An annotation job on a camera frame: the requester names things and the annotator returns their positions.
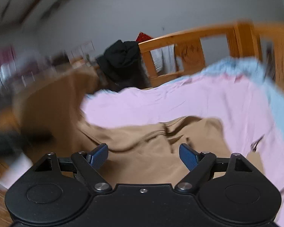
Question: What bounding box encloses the white grey towel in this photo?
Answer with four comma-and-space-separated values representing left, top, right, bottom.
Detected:
151, 45, 177, 74

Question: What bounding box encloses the red paper wall decoration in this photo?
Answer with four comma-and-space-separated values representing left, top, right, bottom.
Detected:
135, 32, 153, 43

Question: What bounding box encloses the light blue bed sheet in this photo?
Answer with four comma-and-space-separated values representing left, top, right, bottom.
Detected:
165, 56, 284, 147

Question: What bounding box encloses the pink duvet cover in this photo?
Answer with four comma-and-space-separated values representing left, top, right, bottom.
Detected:
81, 74, 284, 226

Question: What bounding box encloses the black clothes pile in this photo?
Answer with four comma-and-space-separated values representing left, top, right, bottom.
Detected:
96, 40, 150, 92

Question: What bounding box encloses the tan hooded jacket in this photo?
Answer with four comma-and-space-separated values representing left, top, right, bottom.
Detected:
13, 70, 264, 184

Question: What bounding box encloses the wooden bed headboard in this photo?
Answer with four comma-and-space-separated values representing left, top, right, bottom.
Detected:
137, 21, 284, 95

